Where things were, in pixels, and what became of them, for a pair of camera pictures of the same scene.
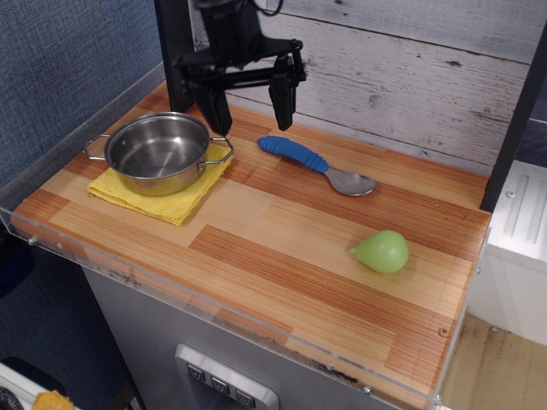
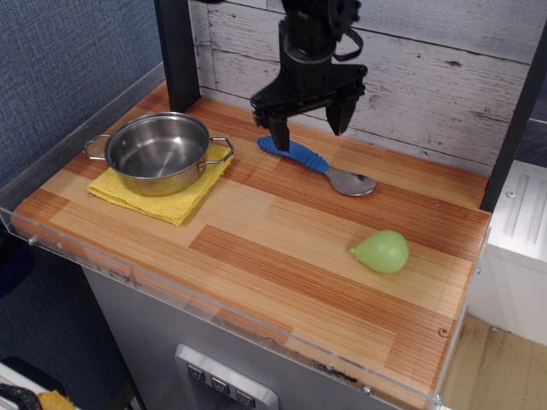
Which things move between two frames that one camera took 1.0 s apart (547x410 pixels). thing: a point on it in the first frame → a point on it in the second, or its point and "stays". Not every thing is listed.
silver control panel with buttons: (207, 383) stays
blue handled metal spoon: (352, 184) stays
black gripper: (240, 55) → (308, 79)
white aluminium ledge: (509, 292) stays
